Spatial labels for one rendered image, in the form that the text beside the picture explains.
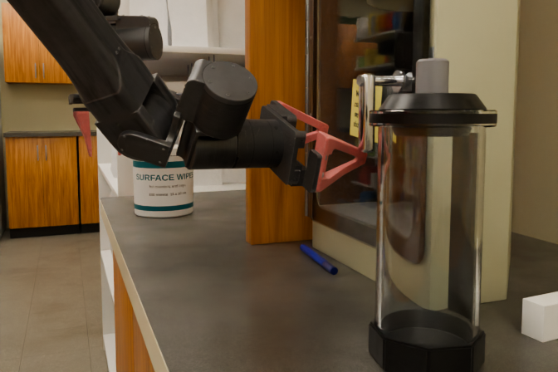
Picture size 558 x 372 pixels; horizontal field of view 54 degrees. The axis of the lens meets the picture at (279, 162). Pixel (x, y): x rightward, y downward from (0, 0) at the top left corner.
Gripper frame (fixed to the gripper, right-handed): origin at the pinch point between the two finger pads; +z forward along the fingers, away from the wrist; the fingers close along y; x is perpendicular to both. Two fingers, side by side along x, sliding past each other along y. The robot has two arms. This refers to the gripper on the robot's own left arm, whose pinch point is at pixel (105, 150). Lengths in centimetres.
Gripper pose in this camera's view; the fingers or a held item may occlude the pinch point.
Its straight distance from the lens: 95.3
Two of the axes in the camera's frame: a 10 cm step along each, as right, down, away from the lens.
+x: -3.9, -0.5, 9.2
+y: 9.2, -0.5, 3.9
